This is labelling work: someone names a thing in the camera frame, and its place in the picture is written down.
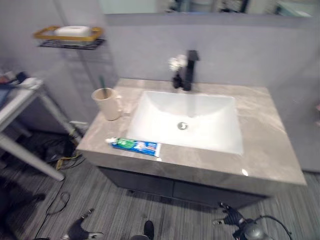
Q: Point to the white power strip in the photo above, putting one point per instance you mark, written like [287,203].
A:
[78,123]

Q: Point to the green toothbrush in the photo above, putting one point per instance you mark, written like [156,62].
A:
[102,86]

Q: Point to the black faucet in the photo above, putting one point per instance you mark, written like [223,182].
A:
[190,72]

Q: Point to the white sink basin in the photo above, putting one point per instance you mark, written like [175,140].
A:
[175,117]

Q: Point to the robot dark foot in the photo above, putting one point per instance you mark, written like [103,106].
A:
[149,229]

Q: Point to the grey marble vanity cabinet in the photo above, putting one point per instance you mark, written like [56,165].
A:
[257,140]

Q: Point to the chrome sink drain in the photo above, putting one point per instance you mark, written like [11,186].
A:
[182,125]

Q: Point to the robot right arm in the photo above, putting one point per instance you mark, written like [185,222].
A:
[252,231]

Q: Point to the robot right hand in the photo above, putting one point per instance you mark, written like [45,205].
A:
[233,216]

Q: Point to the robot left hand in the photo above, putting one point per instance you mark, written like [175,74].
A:
[76,226]

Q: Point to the black vase white flowers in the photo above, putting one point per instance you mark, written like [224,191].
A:
[177,75]

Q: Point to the black gold wall shelf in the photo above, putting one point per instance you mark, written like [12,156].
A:
[72,42]

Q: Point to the white table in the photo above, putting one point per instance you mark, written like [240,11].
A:
[15,105]

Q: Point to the wall mirror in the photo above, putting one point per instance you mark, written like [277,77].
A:
[200,6]

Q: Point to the white soap box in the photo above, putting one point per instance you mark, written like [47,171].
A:
[72,31]

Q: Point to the blue green toothpaste tube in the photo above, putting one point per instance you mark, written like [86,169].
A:
[138,146]

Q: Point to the black bag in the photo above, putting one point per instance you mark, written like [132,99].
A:
[53,147]

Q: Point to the clutter on table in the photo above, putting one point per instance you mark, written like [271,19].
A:
[20,80]

